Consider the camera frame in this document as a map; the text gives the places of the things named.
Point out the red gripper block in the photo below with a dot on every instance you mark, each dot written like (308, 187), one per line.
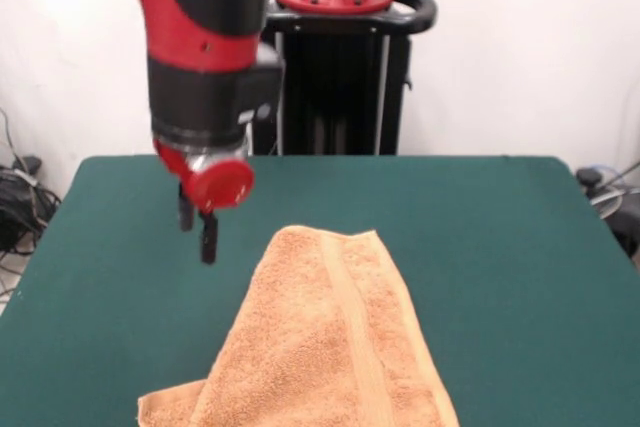
(220, 187)

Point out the tan terry towel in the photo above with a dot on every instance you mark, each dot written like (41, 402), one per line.
(325, 347)

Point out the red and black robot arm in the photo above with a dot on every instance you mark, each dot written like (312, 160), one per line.
(200, 22)

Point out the dark green table cloth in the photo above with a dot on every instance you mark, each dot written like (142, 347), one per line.
(500, 272)

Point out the round black base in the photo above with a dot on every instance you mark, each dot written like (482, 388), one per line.
(625, 227)

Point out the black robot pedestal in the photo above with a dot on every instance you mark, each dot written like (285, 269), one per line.
(350, 97)

